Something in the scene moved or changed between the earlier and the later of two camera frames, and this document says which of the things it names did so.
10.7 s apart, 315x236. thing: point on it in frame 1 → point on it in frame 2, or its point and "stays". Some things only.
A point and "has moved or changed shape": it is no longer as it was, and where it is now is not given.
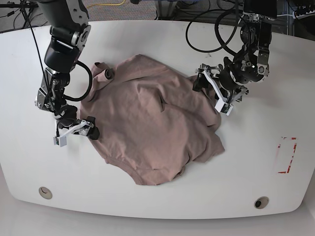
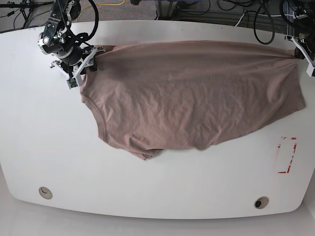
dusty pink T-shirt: x=148 y=121 has moved or changed shape
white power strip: x=300 y=16 stays
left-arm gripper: x=68 y=123 → x=87 y=60
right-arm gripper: x=224 y=96 → x=301 y=41
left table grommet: x=45 y=192 stays
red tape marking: x=295 y=147 stays
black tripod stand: x=25 y=7 stays
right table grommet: x=261 y=202 stays
